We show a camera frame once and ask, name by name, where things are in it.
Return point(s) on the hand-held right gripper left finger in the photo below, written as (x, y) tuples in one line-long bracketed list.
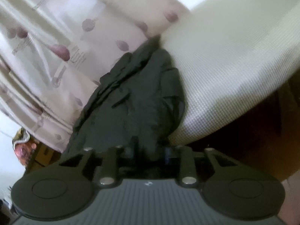
[(112, 164)]

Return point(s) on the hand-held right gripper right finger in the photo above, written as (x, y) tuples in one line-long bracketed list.
[(186, 164)]

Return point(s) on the cardboard box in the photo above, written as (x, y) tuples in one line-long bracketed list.
[(45, 154)]

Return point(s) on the colourful patterned cloth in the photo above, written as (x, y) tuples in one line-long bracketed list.
[(23, 145)]

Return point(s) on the leaf print curtain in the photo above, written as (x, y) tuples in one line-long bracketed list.
[(58, 51)]

